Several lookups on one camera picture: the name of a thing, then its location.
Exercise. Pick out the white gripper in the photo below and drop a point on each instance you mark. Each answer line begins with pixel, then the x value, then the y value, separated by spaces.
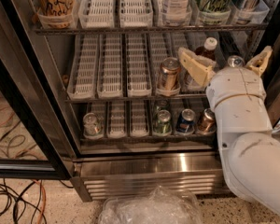
pixel 235 84

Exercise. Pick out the green LaCroix can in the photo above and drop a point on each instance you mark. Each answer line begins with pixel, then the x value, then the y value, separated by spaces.
pixel 213 12

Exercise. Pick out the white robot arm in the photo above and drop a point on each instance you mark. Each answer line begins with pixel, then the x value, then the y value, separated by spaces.
pixel 250 157

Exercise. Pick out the blue can middle shelf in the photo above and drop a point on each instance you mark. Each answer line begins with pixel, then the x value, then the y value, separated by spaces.
pixel 236 61

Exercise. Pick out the gold can middle shelf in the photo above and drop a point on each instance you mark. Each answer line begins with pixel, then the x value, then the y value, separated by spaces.
pixel 168 77

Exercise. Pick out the copper can bottom shelf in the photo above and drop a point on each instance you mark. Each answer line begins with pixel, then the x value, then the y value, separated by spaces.
pixel 207 122

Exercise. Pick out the blue striped can top shelf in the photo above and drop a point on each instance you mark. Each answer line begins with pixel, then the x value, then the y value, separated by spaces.
pixel 247 11

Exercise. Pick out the blue can bottom shelf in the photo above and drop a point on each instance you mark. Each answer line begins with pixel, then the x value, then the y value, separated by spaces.
pixel 185 122

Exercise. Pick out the white label bottle top shelf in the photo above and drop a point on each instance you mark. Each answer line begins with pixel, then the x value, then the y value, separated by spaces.
pixel 175 12

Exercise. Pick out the green can bottom rear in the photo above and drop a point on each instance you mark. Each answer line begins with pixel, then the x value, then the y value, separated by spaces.
pixel 160 105

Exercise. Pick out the green can bottom front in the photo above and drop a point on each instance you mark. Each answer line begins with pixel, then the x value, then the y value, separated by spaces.
pixel 162 123

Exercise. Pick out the stainless steel fridge cabinet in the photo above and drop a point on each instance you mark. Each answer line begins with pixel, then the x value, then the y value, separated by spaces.
pixel 126 65

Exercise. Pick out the white can bottom shelf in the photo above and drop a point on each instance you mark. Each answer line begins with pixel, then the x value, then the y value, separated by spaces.
pixel 92 126

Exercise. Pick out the orange LaCroix can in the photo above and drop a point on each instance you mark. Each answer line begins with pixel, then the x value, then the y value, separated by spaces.
pixel 58 10

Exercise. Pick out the open glass fridge door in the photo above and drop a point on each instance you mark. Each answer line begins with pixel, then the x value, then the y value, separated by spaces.
pixel 32 85

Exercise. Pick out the clear plastic bag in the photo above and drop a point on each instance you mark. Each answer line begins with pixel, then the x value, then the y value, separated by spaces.
pixel 160 206

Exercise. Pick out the middle wire shelf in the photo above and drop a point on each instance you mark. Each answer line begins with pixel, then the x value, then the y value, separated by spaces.
pixel 145 98

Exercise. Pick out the wire shelf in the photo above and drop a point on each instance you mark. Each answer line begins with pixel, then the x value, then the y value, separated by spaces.
pixel 153 30
pixel 145 98
pixel 152 139

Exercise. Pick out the top wire shelf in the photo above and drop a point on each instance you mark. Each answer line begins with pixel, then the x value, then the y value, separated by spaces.
pixel 153 30

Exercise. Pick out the bottom wire shelf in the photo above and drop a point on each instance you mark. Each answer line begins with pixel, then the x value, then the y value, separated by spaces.
pixel 152 139

